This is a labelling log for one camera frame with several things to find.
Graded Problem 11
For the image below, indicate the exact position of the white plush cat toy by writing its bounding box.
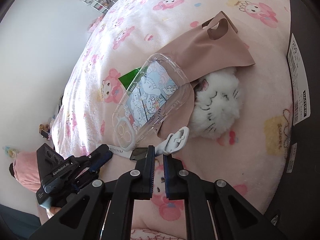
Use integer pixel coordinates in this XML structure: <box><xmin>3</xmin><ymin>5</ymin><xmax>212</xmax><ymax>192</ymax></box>
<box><xmin>188</xmin><ymin>67</ymin><xmax>242</xmax><ymax>140</ymax></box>

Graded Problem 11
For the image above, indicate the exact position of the clear cartoon phone case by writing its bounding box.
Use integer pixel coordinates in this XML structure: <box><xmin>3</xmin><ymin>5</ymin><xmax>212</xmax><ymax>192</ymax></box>
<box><xmin>112</xmin><ymin>53</ymin><xmax>191</xmax><ymax>151</ymax></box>

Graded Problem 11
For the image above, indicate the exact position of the pink fabric underwear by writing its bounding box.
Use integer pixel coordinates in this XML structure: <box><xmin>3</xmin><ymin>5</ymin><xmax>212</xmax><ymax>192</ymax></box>
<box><xmin>157</xmin><ymin>11</ymin><xmax>255</xmax><ymax>138</ymax></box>

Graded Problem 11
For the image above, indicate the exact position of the left hand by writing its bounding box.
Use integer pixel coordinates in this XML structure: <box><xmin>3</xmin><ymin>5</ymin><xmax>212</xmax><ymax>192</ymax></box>
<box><xmin>46</xmin><ymin>206</ymin><xmax>61</xmax><ymax>218</ymax></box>

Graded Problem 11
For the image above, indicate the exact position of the black cardboard storage box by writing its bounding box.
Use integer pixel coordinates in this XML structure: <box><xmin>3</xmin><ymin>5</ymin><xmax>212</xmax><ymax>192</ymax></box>
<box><xmin>266</xmin><ymin>0</ymin><xmax>319</xmax><ymax>224</ymax></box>

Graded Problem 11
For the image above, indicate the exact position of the green yellow snack wrapper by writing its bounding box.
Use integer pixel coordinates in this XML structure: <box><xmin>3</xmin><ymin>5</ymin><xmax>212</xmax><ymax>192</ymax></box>
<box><xmin>118</xmin><ymin>68</ymin><xmax>140</xmax><ymax>90</ymax></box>

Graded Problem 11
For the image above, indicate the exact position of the pink cartoon print bedsheet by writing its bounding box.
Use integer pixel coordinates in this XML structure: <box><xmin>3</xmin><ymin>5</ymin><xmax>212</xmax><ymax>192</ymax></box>
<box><xmin>52</xmin><ymin>0</ymin><xmax>292</xmax><ymax>212</ymax></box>

